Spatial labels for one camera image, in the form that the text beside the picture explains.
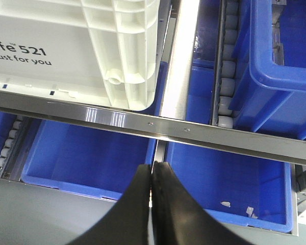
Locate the white plastic Totelife tote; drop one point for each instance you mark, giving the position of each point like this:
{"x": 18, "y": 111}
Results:
{"x": 101, "y": 53}

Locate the right shelf lower roller track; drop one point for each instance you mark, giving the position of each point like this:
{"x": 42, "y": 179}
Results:
{"x": 8, "y": 150}

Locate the blue bin right shelf upper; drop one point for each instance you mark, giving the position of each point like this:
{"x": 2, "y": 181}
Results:
{"x": 270, "y": 56}

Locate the shelf roller track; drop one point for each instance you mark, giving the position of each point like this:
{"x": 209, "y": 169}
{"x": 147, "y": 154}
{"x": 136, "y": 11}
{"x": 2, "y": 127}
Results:
{"x": 8, "y": 150}
{"x": 225, "y": 65}

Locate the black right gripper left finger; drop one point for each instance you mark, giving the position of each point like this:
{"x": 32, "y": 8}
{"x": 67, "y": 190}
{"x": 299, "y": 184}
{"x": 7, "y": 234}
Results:
{"x": 127, "y": 221}

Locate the blue bin right shelf lower-middle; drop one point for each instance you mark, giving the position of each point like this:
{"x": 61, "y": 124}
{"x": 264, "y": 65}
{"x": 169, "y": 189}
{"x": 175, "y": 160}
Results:
{"x": 86, "y": 161}

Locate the blue bin right shelf lower-right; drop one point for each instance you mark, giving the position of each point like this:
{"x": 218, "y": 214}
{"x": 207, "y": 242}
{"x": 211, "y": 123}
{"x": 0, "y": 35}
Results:
{"x": 236, "y": 189}

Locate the steel right shelf front rail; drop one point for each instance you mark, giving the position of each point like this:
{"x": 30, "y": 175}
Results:
{"x": 228, "y": 140}

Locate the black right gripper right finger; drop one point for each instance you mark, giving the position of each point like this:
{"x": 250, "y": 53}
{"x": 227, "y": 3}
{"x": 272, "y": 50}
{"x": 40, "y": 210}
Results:
{"x": 177, "y": 218}

